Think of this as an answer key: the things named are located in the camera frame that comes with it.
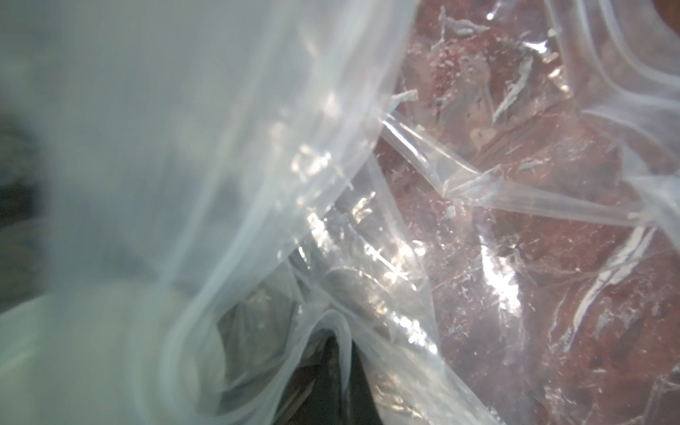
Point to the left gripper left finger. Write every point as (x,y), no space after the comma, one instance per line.
(313,394)

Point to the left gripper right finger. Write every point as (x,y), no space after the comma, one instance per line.
(361,409)

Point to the clear plastic vacuum bag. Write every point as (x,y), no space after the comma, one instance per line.
(478,199)

